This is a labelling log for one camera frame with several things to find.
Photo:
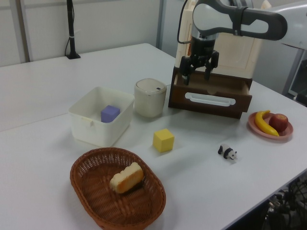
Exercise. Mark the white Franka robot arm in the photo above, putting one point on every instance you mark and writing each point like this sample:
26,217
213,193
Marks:
211,14

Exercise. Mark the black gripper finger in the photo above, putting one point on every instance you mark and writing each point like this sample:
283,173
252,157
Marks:
213,62
185,65

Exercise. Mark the pink plate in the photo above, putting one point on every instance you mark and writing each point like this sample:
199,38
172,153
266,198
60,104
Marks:
287,133

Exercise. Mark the piece of toy bread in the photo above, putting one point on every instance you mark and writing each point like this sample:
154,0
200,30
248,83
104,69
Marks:
127,178

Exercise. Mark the white plastic bin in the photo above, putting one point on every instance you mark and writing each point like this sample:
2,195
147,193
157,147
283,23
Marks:
96,134

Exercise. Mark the small beige trash can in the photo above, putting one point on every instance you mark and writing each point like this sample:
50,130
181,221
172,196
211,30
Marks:
148,105

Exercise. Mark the brown wicker basket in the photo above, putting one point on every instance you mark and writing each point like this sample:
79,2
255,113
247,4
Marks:
108,206

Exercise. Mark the red toy apple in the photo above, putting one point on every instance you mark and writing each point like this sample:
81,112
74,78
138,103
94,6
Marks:
278,122

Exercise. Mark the purple cube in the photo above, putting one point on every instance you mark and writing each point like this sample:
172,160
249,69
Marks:
109,115

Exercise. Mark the yellow cube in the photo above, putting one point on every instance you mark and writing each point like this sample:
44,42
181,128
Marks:
163,141

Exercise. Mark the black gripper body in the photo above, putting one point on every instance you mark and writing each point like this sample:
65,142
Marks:
204,46

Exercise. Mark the yellow toy banana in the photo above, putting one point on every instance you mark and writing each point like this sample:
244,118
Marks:
260,124

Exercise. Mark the panda toy figure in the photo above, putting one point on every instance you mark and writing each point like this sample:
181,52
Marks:
226,152

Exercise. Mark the cream plastic storage cabinet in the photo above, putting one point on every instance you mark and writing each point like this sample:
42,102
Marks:
237,55

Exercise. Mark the black stand pole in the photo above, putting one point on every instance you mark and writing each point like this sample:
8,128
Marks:
71,28

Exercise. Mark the dark wooden drawer housing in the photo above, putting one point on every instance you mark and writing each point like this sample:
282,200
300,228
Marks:
211,111

